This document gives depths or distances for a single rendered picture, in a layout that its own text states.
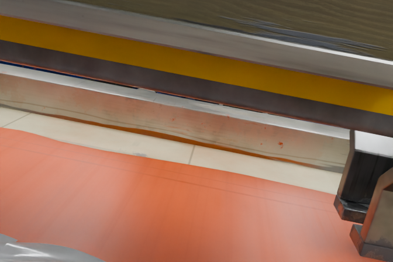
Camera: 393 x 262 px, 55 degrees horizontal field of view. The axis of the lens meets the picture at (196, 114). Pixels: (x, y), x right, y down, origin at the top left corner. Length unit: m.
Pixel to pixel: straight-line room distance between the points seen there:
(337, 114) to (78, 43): 0.12
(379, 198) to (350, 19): 0.09
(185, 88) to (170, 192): 0.11
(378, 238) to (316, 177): 0.15
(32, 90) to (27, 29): 0.21
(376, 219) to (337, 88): 0.07
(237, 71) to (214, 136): 0.19
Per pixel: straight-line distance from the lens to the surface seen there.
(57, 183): 0.27
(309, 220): 0.28
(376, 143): 0.25
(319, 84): 0.18
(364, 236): 0.22
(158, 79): 0.18
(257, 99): 0.18
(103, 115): 0.38
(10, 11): 0.17
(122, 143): 0.34
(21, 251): 0.21
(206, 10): 0.16
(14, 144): 0.33
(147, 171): 0.30
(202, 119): 0.36
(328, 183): 0.35
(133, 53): 0.18
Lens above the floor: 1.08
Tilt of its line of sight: 16 degrees down
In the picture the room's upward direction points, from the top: 10 degrees clockwise
